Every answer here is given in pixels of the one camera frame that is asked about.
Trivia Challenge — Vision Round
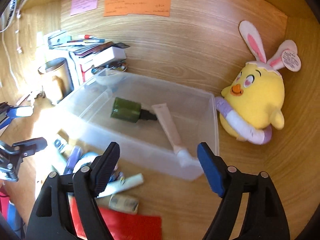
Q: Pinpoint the small green printed packet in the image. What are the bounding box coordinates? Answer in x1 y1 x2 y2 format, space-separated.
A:
108 194 139 215

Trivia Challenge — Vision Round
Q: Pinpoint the red fabric pouch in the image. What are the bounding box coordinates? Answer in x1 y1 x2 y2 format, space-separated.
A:
69 197 163 240

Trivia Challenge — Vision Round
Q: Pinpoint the yellow chick plush toy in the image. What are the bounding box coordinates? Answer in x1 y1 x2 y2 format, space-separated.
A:
215 21 302 145

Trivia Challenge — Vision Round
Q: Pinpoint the stack of books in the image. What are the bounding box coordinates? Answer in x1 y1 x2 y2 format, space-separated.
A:
46 30 129 87

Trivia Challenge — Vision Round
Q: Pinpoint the pink sticky note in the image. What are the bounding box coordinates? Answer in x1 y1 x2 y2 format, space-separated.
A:
70 0 98 16

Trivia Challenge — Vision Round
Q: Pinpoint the orange paper note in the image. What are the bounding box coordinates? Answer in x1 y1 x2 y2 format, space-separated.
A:
103 0 171 17

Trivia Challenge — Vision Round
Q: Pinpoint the white small box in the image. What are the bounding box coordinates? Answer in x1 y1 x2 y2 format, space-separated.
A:
79 47 126 72

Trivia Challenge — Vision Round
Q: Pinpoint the white long tube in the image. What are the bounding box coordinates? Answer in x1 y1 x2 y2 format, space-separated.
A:
97 173 144 198

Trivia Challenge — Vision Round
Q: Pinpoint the pink cosmetic tube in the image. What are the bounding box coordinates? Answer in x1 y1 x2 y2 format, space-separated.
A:
152 103 200 168

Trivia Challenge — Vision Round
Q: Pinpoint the brown cylindrical container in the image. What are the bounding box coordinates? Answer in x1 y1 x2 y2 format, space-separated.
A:
38 57 74 105

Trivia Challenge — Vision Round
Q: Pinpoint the bowl of marbles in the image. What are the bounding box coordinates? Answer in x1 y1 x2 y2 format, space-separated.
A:
91 61 128 75

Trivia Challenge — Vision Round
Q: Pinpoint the green pump bottle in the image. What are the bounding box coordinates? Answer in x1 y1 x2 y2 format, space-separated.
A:
111 97 158 123

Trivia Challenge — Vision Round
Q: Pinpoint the clear plastic storage bin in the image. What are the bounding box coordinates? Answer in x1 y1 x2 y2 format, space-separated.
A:
57 70 219 181

